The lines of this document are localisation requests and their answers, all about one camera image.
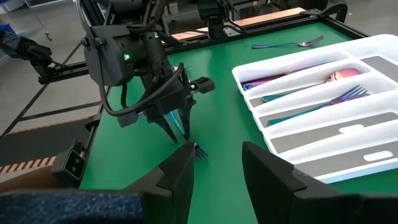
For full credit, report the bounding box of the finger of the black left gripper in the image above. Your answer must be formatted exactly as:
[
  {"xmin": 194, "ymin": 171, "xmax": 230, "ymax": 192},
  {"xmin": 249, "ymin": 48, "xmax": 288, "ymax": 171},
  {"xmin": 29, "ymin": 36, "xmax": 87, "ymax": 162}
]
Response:
[
  {"xmin": 179, "ymin": 105, "xmax": 194, "ymax": 140},
  {"xmin": 154, "ymin": 115, "xmax": 178, "ymax": 144}
]

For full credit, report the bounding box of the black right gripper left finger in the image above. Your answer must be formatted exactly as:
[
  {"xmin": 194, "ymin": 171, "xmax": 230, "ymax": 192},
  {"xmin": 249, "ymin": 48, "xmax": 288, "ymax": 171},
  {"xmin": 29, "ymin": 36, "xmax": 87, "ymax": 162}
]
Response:
[{"xmin": 0, "ymin": 141, "xmax": 195, "ymax": 224}]

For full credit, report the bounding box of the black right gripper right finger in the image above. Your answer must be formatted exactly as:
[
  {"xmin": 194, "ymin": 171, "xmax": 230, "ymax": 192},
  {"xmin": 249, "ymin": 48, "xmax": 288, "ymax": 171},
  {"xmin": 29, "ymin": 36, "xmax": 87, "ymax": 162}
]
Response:
[{"xmin": 242, "ymin": 141, "xmax": 398, "ymax": 224}]

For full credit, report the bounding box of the iridescent fork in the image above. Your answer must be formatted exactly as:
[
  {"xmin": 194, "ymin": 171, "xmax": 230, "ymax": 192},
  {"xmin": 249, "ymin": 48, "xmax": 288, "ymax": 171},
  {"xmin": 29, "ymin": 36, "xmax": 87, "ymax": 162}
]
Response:
[
  {"xmin": 251, "ymin": 34, "xmax": 325, "ymax": 50},
  {"xmin": 166, "ymin": 111, "xmax": 209, "ymax": 162},
  {"xmin": 267, "ymin": 85, "xmax": 369, "ymax": 127}
]

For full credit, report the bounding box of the iridescent table knife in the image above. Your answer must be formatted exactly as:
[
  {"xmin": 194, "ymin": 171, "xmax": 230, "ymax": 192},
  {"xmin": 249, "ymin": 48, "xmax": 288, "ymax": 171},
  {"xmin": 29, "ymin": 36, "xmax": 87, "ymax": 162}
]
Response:
[
  {"xmin": 241, "ymin": 74, "xmax": 293, "ymax": 92},
  {"xmin": 241, "ymin": 60, "xmax": 335, "ymax": 91}
]

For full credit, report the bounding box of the iridescent spoon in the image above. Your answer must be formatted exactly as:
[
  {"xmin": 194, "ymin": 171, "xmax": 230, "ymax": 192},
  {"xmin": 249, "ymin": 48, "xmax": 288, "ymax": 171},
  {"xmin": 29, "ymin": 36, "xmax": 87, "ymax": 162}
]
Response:
[{"xmin": 262, "ymin": 68, "xmax": 361, "ymax": 103}]

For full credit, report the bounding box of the white plastic cutlery tray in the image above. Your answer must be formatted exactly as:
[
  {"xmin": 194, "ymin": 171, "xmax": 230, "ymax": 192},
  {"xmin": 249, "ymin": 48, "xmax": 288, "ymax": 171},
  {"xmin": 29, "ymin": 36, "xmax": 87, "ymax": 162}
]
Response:
[{"xmin": 231, "ymin": 33, "xmax": 398, "ymax": 184}]

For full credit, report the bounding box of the silver corner plate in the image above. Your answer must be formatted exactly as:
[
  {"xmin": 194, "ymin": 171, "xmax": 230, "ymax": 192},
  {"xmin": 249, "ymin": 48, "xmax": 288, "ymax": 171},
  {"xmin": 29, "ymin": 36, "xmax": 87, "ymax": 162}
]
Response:
[{"xmin": 222, "ymin": 26, "xmax": 247, "ymax": 37}]

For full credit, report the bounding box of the orange black hazard tape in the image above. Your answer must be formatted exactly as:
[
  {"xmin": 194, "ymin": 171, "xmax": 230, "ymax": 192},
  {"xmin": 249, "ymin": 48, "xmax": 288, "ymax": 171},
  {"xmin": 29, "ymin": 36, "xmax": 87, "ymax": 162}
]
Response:
[{"xmin": 0, "ymin": 155, "xmax": 57, "ymax": 175}]

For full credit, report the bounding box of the tan wooden strip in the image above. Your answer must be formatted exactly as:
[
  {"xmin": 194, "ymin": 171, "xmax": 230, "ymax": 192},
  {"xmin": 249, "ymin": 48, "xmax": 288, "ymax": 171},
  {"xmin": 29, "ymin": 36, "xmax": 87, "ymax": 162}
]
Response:
[{"xmin": 170, "ymin": 6, "xmax": 307, "ymax": 41}]

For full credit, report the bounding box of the black bundled fixture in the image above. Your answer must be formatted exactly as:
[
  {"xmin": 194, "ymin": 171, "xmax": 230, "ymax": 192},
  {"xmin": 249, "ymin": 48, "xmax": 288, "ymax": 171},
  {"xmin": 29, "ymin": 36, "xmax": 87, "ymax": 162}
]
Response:
[{"xmin": 0, "ymin": 29, "xmax": 53, "ymax": 77}]

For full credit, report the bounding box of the black curved clamp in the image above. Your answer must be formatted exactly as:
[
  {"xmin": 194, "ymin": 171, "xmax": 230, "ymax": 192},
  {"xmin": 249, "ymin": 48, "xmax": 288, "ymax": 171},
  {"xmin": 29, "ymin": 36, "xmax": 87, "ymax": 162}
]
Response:
[{"xmin": 300, "ymin": 2, "xmax": 349, "ymax": 23}]

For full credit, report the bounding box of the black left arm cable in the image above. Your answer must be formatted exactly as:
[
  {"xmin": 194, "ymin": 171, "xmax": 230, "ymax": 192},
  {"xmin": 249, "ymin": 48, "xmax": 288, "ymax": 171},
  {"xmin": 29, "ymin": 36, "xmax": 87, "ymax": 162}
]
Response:
[{"xmin": 95, "ymin": 37, "xmax": 186, "ymax": 118}]

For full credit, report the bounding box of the black table-level camera box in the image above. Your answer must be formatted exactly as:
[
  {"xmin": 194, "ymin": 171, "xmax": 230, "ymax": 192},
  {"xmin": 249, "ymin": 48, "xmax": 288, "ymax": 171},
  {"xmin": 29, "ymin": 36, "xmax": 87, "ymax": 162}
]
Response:
[{"xmin": 50, "ymin": 140, "xmax": 87, "ymax": 189}]

